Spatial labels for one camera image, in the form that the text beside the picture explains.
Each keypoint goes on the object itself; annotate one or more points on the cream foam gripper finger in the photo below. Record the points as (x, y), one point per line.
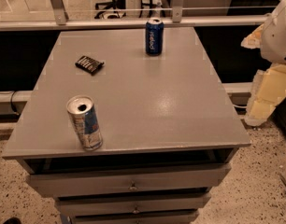
(253, 40)
(268, 90)

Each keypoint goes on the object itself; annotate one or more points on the grey drawer cabinet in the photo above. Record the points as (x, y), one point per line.
(170, 110)

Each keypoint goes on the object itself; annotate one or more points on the black office chair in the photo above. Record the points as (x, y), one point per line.
(110, 0)

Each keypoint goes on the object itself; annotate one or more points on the silver blue redbull can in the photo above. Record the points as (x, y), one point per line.
(83, 117)

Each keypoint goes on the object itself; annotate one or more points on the bottom grey drawer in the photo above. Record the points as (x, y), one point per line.
(164, 217)

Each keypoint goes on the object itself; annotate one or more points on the middle grey drawer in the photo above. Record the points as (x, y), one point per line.
(137, 204)

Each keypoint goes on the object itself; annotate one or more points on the top grey drawer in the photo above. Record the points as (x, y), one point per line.
(129, 180)

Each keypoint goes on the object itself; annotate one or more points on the grey drawer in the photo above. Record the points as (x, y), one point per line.
(164, 217)
(129, 180)
(137, 204)

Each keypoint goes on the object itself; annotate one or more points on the blue pepsi can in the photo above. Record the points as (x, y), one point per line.
(154, 32)

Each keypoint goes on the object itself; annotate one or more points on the grey metal rail frame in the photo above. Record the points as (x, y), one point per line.
(79, 14)

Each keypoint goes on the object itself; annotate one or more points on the black rxbar chocolate wrapper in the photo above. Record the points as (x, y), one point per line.
(88, 64)

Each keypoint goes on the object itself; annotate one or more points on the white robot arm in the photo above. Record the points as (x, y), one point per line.
(273, 39)

